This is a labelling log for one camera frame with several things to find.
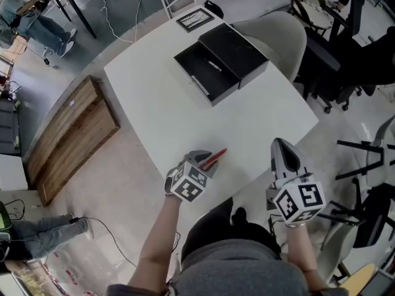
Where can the black storage box with lid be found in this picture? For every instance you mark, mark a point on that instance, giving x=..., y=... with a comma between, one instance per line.
x=234, y=54

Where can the green bag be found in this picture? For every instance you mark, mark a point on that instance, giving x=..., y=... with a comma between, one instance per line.
x=3, y=217

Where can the black-framed chair white cushion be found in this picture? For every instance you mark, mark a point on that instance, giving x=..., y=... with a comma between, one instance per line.
x=314, y=14

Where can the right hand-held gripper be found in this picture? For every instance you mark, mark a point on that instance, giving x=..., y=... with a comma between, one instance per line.
x=299, y=199

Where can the person's grey shirt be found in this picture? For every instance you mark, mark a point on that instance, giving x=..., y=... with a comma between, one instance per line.
x=240, y=273

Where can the person's right forearm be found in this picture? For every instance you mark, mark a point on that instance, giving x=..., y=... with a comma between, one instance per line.
x=301, y=251

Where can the rows of black bags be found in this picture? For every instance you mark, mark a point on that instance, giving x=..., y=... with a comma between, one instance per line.
x=213, y=8

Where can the person's left forearm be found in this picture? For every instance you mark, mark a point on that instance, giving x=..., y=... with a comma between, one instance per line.
x=160, y=233

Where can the black picture frame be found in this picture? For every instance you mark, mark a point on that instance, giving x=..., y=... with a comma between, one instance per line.
x=195, y=19

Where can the red marker pen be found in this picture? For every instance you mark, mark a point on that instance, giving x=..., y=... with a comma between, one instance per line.
x=219, y=155

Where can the wooden step platform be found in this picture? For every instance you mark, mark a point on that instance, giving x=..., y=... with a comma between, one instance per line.
x=74, y=134

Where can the black metal table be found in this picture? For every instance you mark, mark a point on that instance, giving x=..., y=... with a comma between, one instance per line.
x=81, y=15

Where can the grey marker pen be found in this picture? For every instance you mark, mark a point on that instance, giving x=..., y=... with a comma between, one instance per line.
x=198, y=84

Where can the white cabinet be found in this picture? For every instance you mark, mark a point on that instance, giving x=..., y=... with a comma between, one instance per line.
x=12, y=173

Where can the grey drawer cabinet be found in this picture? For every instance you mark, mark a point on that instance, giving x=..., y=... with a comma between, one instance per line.
x=9, y=128

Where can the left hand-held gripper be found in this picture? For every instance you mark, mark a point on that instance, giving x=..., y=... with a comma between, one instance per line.
x=188, y=185

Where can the person's black trousers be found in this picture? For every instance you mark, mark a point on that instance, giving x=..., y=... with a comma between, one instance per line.
x=222, y=227

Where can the yellow round stool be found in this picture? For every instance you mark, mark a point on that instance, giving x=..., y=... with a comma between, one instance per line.
x=358, y=281

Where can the beige shell chair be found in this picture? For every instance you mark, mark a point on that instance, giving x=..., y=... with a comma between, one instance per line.
x=271, y=35

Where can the black pen white label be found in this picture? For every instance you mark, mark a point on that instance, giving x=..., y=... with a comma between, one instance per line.
x=213, y=64

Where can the black office chair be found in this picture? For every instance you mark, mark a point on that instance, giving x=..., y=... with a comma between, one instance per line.
x=321, y=57

